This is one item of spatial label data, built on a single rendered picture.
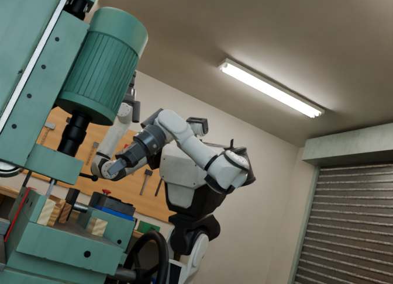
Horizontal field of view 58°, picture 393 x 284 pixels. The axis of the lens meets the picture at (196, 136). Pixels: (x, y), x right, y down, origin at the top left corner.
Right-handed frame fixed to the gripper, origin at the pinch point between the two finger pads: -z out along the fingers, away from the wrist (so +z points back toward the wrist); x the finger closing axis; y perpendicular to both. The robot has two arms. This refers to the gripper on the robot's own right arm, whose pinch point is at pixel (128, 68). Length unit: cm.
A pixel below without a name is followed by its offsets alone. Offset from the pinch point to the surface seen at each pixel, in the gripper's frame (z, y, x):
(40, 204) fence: 72, 34, 68
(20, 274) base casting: 85, 35, 63
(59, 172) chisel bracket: 61, 29, 49
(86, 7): 13, 28, 54
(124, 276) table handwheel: 88, 7, 41
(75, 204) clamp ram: 68, 22, 39
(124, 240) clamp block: 78, 8, 43
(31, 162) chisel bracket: 59, 36, 49
